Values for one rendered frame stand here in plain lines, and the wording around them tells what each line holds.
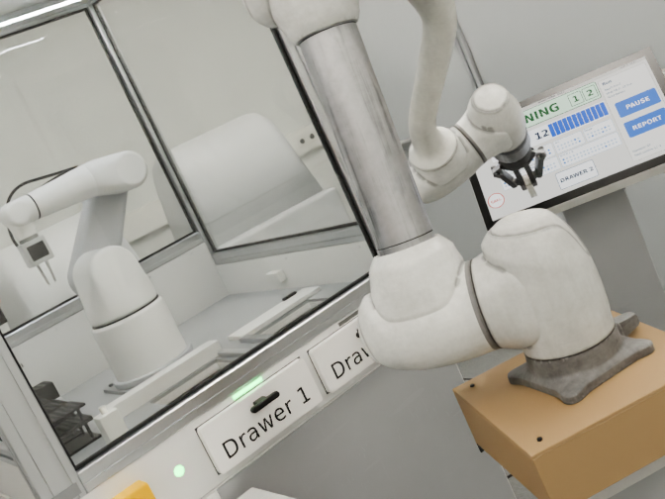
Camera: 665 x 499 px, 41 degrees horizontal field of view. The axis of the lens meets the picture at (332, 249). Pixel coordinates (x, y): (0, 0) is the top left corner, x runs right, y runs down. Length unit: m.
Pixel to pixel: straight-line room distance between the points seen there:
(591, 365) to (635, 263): 0.93
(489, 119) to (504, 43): 1.53
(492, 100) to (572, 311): 0.56
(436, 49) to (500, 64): 1.74
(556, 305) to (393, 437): 0.86
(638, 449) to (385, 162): 0.58
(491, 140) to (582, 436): 0.71
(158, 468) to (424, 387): 0.71
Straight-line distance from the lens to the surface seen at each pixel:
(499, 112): 1.80
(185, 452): 1.87
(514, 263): 1.38
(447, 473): 2.27
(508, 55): 3.33
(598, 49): 3.06
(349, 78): 1.44
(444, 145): 1.79
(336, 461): 2.06
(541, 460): 1.34
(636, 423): 1.39
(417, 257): 1.42
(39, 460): 1.76
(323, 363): 2.00
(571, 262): 1.40
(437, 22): 1.60
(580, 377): 1.44
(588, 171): 2.20
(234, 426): 1.89
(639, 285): 2.37
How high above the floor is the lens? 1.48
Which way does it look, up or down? 11 degrees down
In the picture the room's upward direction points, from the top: 25 degrees counter-clockwise
